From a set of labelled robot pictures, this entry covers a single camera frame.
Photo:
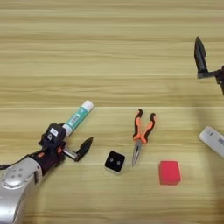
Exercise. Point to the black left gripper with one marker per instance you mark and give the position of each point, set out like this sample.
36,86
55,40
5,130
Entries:
54,153

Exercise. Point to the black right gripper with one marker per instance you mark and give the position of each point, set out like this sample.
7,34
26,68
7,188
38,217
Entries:
220,76

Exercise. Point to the green white glue stick tube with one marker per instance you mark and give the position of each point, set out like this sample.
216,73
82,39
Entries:
78,116

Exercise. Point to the black square two-hole block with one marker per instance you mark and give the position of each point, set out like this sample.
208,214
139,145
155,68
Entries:
115,164

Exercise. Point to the orange black needle-nose pliers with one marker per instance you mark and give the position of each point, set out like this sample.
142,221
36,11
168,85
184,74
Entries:
139,137

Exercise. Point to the red foam cube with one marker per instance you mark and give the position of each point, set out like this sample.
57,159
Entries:
169,172

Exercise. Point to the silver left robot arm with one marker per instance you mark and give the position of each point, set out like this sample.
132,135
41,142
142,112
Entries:
17,180

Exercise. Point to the left gripper small labelled box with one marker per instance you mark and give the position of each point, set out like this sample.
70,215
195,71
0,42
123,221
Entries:
55,132

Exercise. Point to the white rectangular remote device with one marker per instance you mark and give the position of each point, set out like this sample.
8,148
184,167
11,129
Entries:
214,140

